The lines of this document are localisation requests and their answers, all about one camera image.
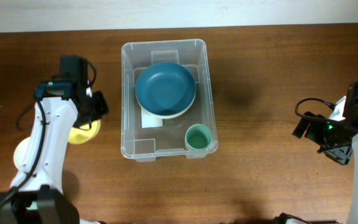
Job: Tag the white label in container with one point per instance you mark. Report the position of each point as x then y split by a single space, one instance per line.
149 121

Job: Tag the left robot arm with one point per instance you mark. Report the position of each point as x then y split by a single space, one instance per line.
62 103

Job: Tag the mint green cup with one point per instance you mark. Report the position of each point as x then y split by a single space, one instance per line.
198 133

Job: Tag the beige bowl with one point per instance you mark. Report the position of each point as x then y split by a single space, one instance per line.
169 116

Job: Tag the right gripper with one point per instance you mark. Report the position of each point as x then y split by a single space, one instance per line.
342 155

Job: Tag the cream cup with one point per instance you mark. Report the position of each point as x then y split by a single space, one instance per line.
197 146

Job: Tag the blue bowl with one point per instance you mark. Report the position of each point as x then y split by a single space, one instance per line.
165 88

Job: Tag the white small bowl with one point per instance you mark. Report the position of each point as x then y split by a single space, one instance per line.
20 152

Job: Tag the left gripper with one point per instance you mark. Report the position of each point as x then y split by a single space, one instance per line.
104 109

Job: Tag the yellow small bowl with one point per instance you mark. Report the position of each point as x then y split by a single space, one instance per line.
84 133

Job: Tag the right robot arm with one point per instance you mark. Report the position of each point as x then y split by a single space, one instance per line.
345 113

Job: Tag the clear plastic storage container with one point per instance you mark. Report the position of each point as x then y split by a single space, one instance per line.
147 144

